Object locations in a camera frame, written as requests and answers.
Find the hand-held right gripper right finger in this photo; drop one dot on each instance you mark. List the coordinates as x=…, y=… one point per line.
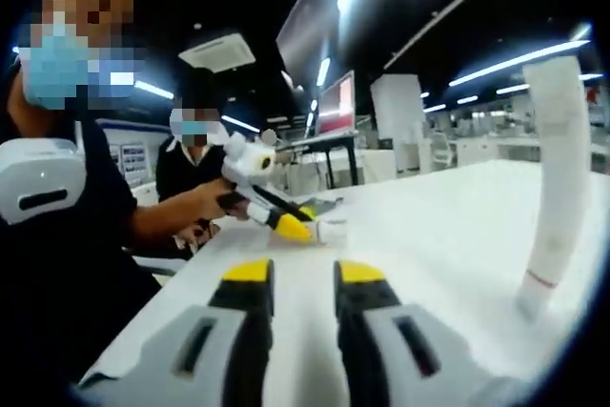
x=405, y=364

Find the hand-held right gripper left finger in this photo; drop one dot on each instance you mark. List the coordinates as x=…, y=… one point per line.
x=190, y=359

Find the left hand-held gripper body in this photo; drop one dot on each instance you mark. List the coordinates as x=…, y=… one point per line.
x=248, y=161

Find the small white pump bottle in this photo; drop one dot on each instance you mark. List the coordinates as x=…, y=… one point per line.
x=331, y=233

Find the tall white skincare tube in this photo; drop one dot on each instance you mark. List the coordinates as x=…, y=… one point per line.
x=564, y=164

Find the person's left hand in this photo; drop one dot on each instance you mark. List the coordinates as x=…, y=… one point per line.
x=214, y=197

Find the white chair armrest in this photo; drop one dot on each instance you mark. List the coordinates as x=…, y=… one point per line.
x=157, y=264

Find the pink laptop screen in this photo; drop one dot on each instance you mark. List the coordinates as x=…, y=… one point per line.
x=336, y=111

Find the ceiling air conditioner vent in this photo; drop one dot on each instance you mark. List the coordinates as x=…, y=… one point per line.
x=219, y=52

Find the dark hanging panel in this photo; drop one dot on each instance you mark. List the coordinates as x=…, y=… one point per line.
x=305, y=30

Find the operator in dark shirt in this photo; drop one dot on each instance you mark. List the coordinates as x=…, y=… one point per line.
x=57, y=283

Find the white swivel office chair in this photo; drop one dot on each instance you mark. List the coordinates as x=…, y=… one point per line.
x=442, y=152

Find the white chest-worn device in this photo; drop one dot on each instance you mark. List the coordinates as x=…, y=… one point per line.
x=43, y=173

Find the row of white office desks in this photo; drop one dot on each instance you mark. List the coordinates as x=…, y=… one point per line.
x=500, y=149

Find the wall display board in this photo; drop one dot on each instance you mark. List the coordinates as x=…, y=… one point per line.
x=128, y=164

